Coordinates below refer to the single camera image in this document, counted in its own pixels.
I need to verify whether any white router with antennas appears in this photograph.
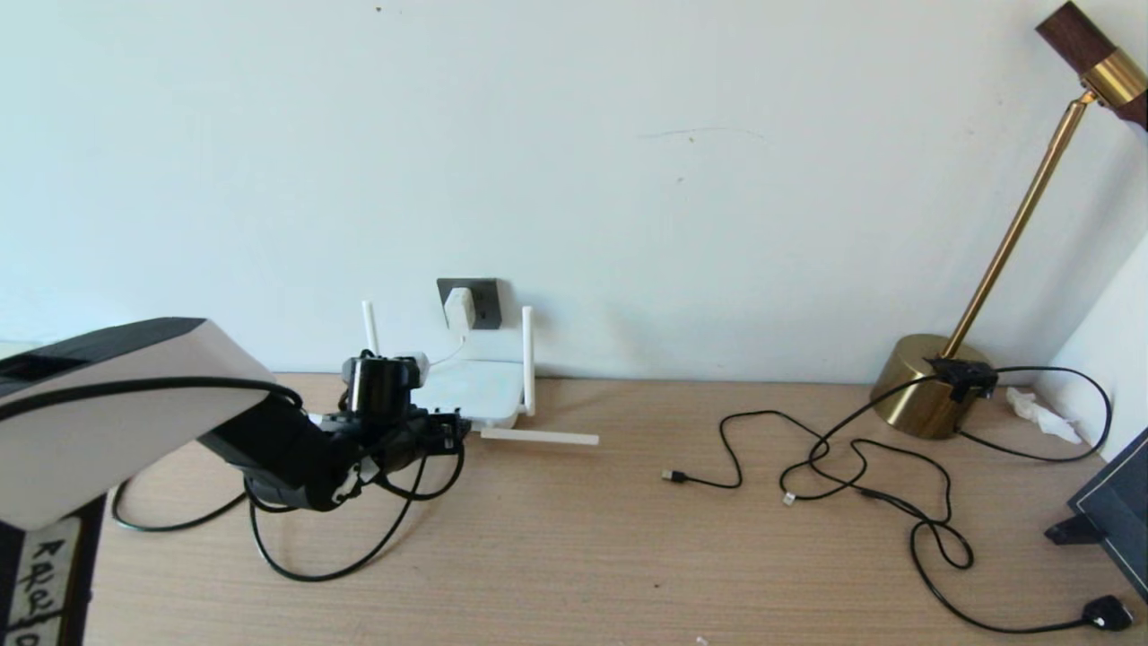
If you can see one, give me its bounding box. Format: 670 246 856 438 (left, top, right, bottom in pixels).
309 302 600 446

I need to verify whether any black clip on lamp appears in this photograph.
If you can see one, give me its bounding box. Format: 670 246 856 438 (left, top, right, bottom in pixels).
922 357 998 403

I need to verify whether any gold desk lamp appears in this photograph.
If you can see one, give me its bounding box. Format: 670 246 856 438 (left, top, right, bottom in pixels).
868 0 1148 441

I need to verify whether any thin white power cable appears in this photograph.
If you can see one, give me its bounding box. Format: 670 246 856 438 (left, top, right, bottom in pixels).
426 330 469 369

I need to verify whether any black lamp power cord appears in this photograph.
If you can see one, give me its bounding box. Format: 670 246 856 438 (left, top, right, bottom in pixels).
780 366 1133 634

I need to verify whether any black cable with white connector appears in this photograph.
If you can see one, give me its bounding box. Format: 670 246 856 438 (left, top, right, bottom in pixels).
778 438 952 526

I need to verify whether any black USB cable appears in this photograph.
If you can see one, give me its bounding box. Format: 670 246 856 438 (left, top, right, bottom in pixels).
662 411 831 490

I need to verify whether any grey wall socket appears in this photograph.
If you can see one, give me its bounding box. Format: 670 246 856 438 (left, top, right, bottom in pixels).
437 277 501 330

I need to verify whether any black network cable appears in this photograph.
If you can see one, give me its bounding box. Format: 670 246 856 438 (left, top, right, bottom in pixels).
111 453 427 582

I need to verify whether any crumpled white tissue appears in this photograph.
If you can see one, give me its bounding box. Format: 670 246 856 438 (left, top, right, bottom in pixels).
1004 388 1082 446

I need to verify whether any black clip stand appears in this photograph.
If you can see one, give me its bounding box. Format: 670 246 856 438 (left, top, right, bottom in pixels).
1045 516 1104 546

